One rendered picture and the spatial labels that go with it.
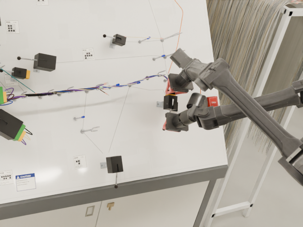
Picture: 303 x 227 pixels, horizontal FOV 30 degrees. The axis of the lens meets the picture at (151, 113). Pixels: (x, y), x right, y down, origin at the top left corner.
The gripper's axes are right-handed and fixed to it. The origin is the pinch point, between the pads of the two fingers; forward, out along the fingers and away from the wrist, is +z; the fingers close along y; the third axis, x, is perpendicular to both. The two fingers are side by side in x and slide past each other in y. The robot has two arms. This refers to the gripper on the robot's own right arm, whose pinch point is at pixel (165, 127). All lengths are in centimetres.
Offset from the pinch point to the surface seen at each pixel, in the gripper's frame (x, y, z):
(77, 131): 5.4, 36.7, 5.1
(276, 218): 21, -142, 88
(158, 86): -17.8, 2.5, 1.1
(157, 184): 22.3, -1.5, 9.3
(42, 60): -15, 57, -9
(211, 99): -15.2, -23.0, -2.1
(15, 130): 12, 65, -8
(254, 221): 23, -125, 90
